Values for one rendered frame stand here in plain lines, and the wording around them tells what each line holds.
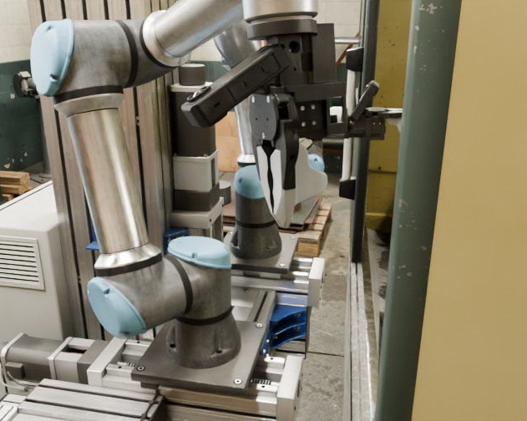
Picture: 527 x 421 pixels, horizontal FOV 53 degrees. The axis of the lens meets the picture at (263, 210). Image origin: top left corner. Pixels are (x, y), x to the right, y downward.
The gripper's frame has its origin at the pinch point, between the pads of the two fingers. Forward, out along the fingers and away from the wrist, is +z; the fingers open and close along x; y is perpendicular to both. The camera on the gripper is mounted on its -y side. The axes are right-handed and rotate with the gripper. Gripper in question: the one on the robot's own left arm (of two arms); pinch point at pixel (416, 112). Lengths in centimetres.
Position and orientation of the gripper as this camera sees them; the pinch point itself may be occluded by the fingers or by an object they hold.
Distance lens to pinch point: 156.4
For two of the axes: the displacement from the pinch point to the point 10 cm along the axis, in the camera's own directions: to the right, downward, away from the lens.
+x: -1.5, 3.4, -9.3
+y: 0.3, 9.4, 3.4
